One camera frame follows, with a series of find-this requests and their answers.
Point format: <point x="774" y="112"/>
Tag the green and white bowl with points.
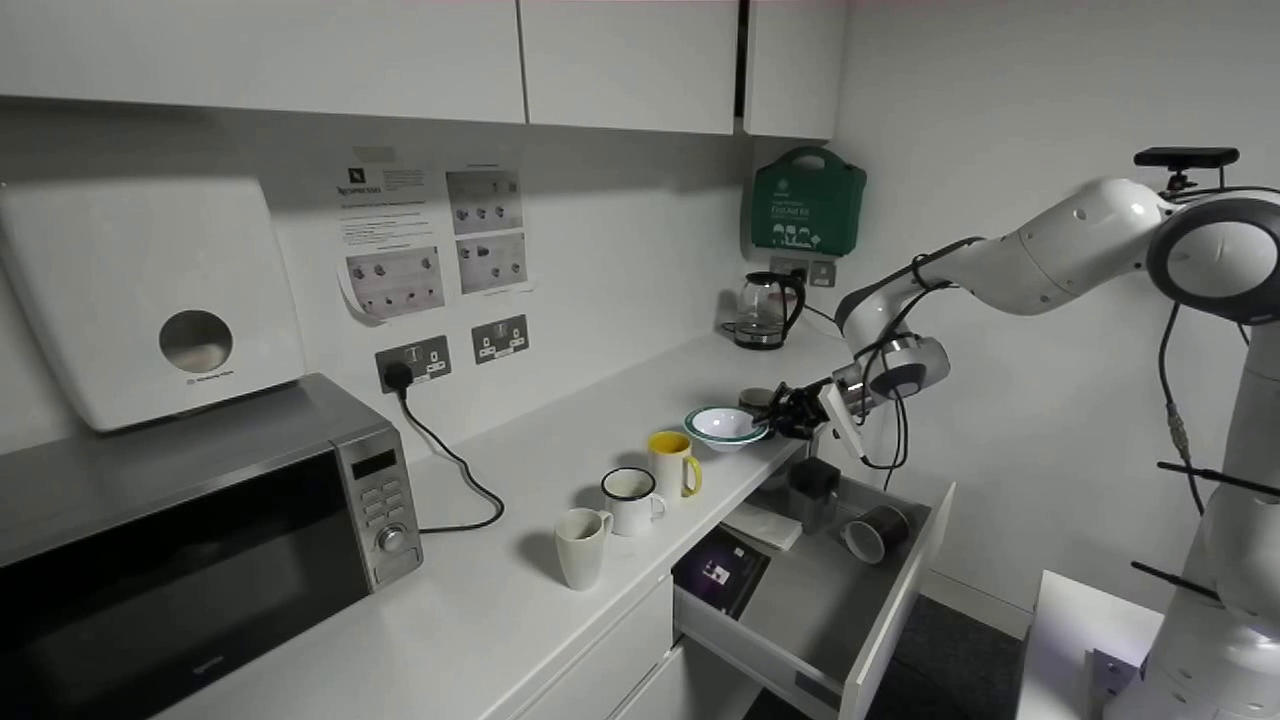
<point x="726" y="427"/>

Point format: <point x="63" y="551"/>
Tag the white upper cabinets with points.
<point x="334" y="54"/>

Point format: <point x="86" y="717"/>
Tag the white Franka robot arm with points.
<point x="1067" y="253"/>

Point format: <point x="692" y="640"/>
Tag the empty double wall socket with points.
<point x="501" y="337"/>

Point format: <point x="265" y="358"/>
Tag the white plastic packet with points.
<point x="765" y="525"/>

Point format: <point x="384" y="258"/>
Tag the dark mug lying sideways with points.
<point x="877" y="534"/>

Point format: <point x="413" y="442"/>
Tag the instruction poster two photos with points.
<point x="486" y="232"/>

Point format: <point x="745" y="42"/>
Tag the plain white mug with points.
<point x="580" y="551"/>

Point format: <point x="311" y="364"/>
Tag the black camera on boom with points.
<point x="1186" y="159"/>

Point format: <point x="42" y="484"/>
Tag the green first aid kit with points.
<point x="805" y="204"/>

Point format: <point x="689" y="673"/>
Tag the white paper towel dispenser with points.
<point x="133" y="294"/>

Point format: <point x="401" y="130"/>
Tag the black purple box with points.
<point x="723" y="574"/>

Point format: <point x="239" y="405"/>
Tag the white mug blue rim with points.
<point x="631" y="503"/>

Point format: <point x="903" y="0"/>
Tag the white robot stand table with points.
<point x="1067" y="640"/>

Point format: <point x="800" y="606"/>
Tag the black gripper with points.
<point x="810" y="410"/>

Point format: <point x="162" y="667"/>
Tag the instruction poster with header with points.
<point x="392" y="247"/>

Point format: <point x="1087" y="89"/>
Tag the white cabinets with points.
<point x="587" y="653"/>
<point x="334" y="54"/>

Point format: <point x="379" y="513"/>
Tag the white lower cabinets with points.
<point x="587" y="653"/>

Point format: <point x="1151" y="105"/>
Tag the wall socket with plug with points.
<point x="413" y="363"/>

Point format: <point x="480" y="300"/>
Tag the open grey kitchen drawer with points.
<point x="826" y="627"/>

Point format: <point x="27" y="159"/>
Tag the wall socket under kit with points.
<point x="822" y="274"/>

